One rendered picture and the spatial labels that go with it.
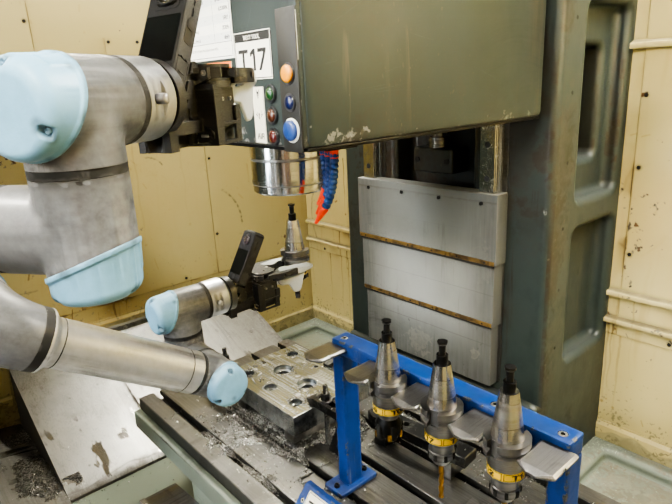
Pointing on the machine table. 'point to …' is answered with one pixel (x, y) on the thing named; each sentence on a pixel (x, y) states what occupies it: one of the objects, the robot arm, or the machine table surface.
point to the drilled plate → (280, 409)
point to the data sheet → (214, 32)
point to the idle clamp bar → (414, 432)
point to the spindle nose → (285, 172)
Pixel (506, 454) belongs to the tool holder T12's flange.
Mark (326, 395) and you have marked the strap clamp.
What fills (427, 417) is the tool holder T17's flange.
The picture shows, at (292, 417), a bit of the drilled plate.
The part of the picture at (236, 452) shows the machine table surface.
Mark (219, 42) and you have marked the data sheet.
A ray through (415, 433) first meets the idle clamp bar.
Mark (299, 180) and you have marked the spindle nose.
